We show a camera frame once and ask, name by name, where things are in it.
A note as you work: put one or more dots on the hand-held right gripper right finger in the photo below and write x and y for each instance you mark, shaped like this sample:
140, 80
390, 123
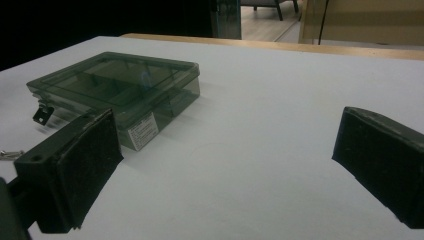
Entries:
383, 160

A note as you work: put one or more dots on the beige wooden furniture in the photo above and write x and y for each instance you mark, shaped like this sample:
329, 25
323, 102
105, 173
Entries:
373, 20

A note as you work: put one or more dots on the dark chair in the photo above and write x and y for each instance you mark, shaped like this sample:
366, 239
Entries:
278, 6

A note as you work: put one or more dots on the dark cabinet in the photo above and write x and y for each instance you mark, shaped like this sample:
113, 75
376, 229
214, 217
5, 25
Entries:
226, 16

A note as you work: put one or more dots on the white board sheet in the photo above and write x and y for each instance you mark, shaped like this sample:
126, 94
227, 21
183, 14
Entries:
250, 140

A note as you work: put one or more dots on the transparent grey compartment box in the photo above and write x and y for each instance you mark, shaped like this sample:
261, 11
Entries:
133, 83

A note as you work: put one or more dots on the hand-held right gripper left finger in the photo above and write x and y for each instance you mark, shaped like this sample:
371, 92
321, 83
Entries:
76, 166

